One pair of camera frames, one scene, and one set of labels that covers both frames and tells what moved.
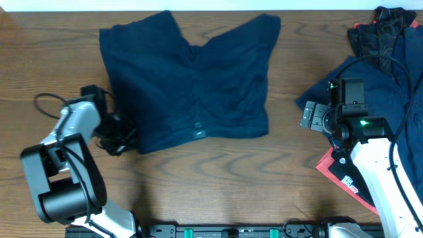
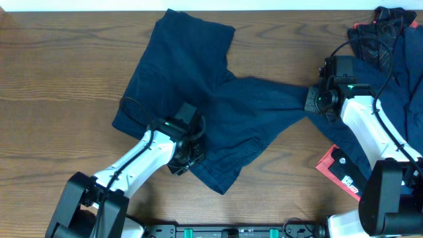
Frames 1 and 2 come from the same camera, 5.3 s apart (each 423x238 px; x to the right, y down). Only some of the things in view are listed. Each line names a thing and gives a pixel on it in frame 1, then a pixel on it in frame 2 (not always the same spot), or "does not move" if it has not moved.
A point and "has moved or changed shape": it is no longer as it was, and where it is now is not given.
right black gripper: x=316 y=121 -> x=312 y=94
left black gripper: x=116 y=138 -> x=186 y=164
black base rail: x=202 y=231 does not move
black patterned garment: x=380 y=39 does not move
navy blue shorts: x=171 y=92 has moved or changed shape
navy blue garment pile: x=397 y=100 does not move
